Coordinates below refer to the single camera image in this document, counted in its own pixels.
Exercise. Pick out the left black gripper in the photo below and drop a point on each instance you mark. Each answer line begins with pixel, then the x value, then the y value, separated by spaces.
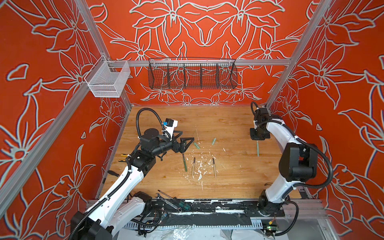
pixel 181 148

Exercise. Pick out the silver wrench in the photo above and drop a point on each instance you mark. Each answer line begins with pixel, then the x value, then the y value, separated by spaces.
pixel 168 202

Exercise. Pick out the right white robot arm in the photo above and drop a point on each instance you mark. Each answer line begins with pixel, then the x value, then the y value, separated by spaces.
pixel 298 163

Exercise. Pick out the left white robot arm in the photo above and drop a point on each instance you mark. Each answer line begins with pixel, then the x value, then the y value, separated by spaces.
pixel 104 219

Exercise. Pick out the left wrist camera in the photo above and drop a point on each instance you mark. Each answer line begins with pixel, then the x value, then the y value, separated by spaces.
pixel 169 126

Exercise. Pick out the black handled screwdriver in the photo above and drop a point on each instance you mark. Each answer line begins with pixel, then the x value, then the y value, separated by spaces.
pixel 113 173

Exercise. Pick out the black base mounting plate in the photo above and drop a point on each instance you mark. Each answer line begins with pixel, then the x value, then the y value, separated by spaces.
pixel 247 207

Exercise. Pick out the green handled screwdriver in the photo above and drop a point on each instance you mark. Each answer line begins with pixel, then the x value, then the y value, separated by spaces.
pixel 180 204

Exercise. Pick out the white wire mesh basket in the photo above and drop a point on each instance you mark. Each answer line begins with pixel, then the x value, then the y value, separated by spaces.
pixel 107 79

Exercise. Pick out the yellow black pliers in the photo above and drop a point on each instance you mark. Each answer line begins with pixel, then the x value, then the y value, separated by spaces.
pixel 124 158

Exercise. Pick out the small green circuit board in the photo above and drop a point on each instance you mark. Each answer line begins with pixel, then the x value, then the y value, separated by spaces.
pixel 270 227

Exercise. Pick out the black wire mesh basket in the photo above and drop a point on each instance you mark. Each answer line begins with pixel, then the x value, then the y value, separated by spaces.
pixel 181 73

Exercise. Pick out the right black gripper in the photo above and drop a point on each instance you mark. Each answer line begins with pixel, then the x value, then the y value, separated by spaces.
pixel 254 136

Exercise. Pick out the white slotted cable duct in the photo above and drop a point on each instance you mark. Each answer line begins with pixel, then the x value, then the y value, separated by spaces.
pixel 254 224

